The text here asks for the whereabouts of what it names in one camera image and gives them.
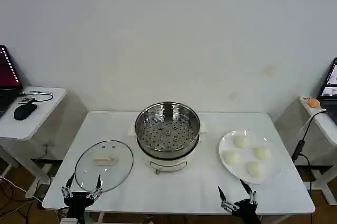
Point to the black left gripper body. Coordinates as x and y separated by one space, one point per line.
77 201

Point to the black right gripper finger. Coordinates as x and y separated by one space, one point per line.
227 203
252 196

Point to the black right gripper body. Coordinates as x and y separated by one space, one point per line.
247 212

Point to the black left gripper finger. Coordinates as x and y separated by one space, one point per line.
67 191
97 189

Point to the white steamed bun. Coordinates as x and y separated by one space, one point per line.
262 153
231 157
241 141
255 169

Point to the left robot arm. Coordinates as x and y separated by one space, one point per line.
69 220

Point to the oval glass lid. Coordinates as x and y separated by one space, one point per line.
105 164

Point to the white round plate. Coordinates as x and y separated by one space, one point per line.
250 158

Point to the white work table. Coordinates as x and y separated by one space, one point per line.
184 197

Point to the white electric cooker base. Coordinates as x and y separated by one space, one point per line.
168 162

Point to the white side table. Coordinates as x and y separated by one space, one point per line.
44 118
326 129

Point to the black computer mouse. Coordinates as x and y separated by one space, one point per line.
25 111

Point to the perforated steel steamer basket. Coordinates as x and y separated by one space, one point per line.
168 129

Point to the small orange object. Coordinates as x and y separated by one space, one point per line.
313 102

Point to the laptop with red screen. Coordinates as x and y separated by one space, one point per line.
8 81

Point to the laptop with white screen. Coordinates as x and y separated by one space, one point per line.
330 89

